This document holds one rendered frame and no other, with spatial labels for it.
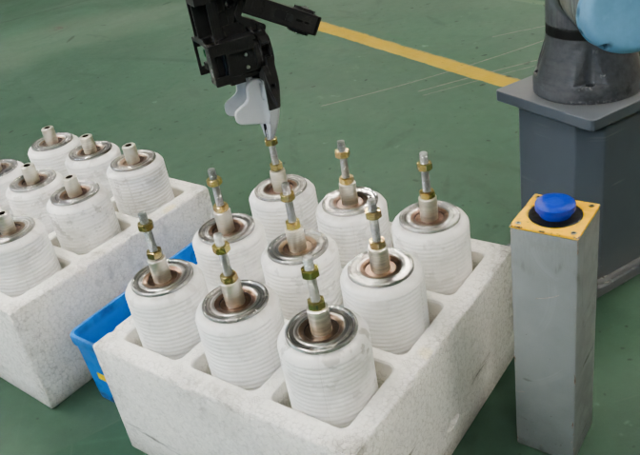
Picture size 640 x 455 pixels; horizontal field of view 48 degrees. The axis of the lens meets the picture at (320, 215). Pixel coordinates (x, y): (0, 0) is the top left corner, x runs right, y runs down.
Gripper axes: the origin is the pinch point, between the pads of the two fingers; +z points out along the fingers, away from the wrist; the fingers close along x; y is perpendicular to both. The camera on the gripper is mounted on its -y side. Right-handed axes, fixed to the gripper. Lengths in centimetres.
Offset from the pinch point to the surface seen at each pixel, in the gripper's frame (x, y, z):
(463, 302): 29.3, -9.3, 16.4
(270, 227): 3.1, 4.2, 13.0
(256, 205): 1.3, 5.0, 9.9
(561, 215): 39.5, -14.7, 1.9
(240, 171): -63, -10, 35
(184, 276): 13.3, 18.9, 9.1
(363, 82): -93, -60, 35
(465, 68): -79, -86, 35
